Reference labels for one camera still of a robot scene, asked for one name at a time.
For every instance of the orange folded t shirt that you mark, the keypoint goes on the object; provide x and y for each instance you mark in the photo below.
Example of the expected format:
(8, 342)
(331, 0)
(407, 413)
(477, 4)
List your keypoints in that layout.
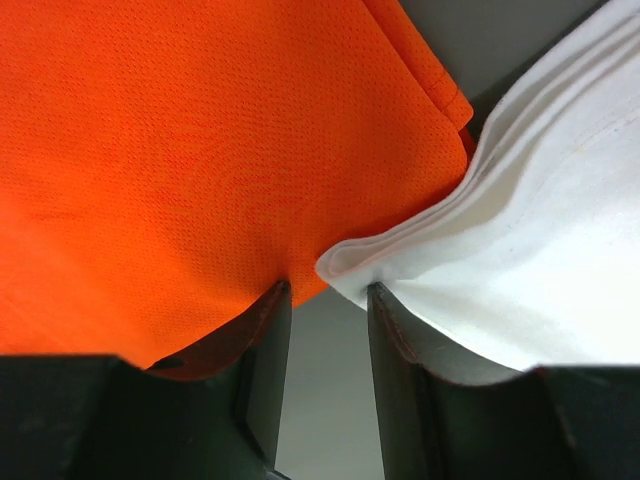
(164, 163)

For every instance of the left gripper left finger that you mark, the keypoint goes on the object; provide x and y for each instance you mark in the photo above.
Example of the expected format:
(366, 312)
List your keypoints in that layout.
(258, 342)

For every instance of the white t shirt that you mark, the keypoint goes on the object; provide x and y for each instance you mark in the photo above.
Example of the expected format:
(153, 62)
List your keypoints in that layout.
(534, 257)

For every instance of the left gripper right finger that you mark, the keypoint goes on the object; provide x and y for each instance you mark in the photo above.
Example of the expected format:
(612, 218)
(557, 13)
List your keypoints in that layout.
(408, 357)

